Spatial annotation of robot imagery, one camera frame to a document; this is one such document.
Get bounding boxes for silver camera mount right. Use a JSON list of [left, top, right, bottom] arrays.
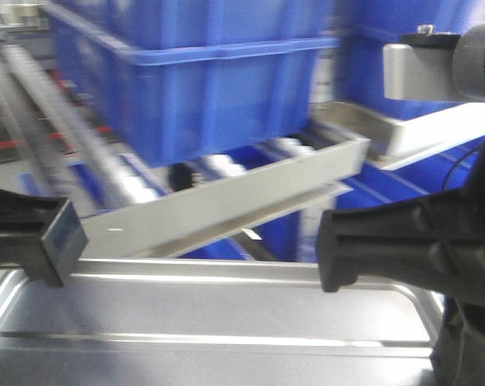
[[383, 22, 485, 102]]

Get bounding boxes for steel front shelf rail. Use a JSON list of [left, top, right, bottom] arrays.
[[82, 138, 369, 259]]

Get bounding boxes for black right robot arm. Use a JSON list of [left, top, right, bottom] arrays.
[[316, 21, 485, 385]]

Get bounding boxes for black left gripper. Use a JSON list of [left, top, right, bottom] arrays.
[[0, 189, 88, 287]]

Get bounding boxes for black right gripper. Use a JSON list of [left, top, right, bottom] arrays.
[[317, 189, 485, 309]]

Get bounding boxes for large blue bin centre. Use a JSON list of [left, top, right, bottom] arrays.
[[45, 1, 339, 167]]

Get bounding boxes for blue bin right shelf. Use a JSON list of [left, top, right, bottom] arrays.
[[340, 1, 485, 121]]

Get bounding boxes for large grey metal tray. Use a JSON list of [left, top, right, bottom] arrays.
[[310, 101, 485, 170]]

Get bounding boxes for ribbed silver metal tray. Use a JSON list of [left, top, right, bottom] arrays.
[[0, 259, 441, 385]]

